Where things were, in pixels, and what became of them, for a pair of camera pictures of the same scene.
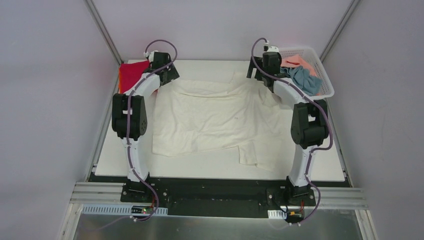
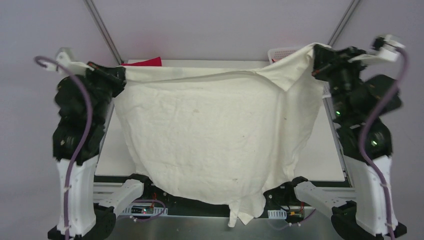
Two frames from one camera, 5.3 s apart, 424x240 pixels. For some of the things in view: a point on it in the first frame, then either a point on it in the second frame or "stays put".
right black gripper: [257, 73] -> [331, 61]
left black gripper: [168, 74] -> [108, 76]
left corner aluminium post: [105, 35] stays put
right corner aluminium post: [339, 30] stays put
